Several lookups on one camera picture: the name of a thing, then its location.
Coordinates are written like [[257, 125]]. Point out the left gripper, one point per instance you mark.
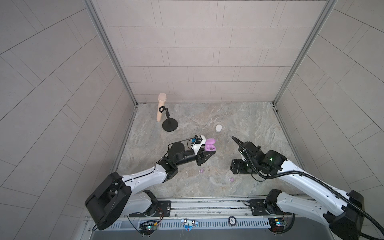
[[199, 158]]

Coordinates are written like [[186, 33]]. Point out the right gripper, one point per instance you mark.
[[237, 169]]

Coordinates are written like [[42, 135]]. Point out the purple earbud case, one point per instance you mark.
[[210, 145]]

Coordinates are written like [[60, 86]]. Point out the white earbud case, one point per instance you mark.
[[218, 128]]

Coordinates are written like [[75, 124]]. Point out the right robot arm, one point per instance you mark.
[[337, 209]]

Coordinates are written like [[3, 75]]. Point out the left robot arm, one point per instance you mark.
[[118, 195]]

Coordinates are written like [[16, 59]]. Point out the black microphone stand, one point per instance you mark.
[[169, 124]]

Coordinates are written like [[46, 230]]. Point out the black round disc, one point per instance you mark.
[[232, 221]]

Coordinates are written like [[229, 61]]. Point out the right green circuit board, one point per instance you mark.
[[277, 224]]

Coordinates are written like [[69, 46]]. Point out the green circuit board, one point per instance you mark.
[[148, 227], [277, 224]]

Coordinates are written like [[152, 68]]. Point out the left green circuit board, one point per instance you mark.
[[148, 227]]

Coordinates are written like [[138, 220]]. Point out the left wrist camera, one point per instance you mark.
[[197, 142]]

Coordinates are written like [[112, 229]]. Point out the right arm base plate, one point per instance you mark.
[[261, 207]]

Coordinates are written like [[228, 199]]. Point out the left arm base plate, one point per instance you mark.
[[156, 210]]

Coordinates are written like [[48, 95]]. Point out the aluminium frame rail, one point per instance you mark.
[[195, 208]]

